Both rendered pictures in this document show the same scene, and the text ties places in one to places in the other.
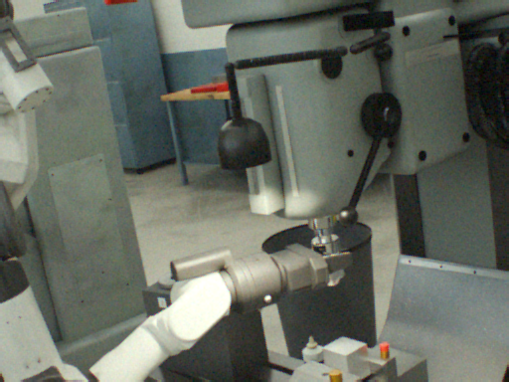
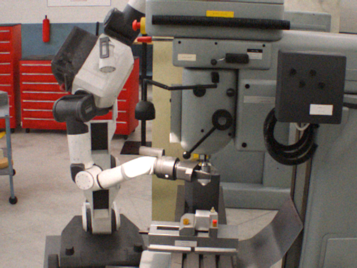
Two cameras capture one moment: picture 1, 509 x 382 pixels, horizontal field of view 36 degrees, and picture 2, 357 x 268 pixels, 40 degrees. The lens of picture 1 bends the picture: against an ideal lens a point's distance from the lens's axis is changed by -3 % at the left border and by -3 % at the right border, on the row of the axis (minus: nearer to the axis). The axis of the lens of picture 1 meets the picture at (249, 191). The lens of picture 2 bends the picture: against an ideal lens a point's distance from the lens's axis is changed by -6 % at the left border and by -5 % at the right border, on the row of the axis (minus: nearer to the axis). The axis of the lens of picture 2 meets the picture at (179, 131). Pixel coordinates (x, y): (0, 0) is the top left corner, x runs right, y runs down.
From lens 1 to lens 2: 1.26 m
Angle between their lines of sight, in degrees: 39
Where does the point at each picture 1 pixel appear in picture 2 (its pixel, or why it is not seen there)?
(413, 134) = (240, 133)
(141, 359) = (114, 176)
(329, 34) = (202, 77)
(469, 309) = (285, 231)
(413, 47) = (251, 94)
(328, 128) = (192, 116)
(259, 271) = (166, 163)
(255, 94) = (174, 92)
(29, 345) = (76, 152)
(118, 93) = not seen: outside the picture
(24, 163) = (103, 90)
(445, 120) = not seen: hidden behind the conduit
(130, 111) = not seen: outside the picture
